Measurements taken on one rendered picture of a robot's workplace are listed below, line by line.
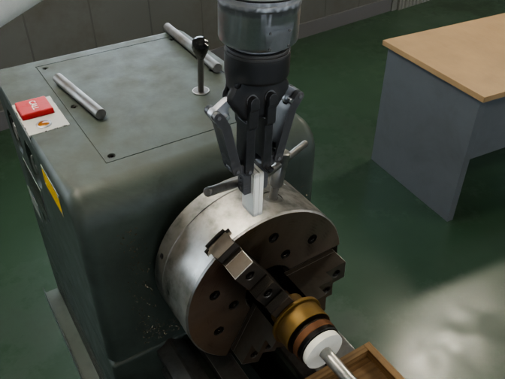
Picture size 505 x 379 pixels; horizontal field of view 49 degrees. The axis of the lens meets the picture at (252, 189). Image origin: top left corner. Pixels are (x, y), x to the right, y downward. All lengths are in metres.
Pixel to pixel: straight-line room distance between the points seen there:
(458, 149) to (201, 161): 1.88
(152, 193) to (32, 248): 1.90
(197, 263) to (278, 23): 0.42
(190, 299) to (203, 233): 0.10
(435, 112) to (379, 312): 0.98
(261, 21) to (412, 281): 2.07
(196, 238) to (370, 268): 1.75
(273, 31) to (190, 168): 0.43
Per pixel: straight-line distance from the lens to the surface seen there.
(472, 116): 2.61
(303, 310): 0.89
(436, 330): 2.41
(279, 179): 0.88
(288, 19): 0.60
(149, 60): 1.33
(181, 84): 1.21
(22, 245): 2.84
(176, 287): 0.92
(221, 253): 0.86
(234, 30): 0.60
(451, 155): 2.76
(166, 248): 0.94
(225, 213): 0.88
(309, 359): 0.88
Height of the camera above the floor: 1.80
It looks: 37 degrees down
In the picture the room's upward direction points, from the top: straight up
